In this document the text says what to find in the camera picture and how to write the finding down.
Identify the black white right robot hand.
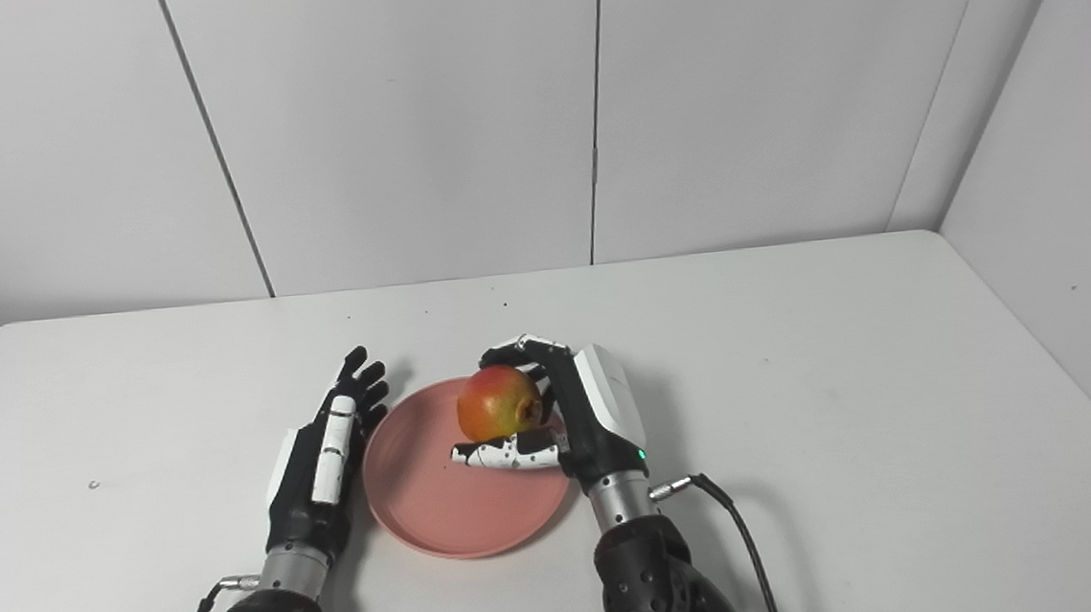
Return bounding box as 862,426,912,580
443,327,651,494

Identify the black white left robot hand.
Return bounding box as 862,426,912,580
253,344,401,566

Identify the red yellow pomegranate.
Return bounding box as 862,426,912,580
454,362,546,444

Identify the pink round plate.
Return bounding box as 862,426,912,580
356,371,587,566

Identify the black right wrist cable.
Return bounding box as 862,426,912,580
648,468,784,612

